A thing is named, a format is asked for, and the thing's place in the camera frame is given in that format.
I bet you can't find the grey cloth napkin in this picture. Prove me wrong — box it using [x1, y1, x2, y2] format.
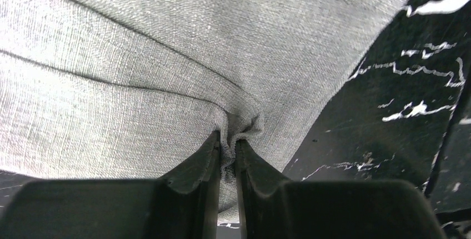
[1, 0, 407, 223]

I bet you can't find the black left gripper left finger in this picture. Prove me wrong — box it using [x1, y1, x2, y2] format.
[1, 132, 221, 238]

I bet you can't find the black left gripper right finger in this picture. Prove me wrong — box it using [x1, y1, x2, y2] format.
[235, 140, 445, 238]

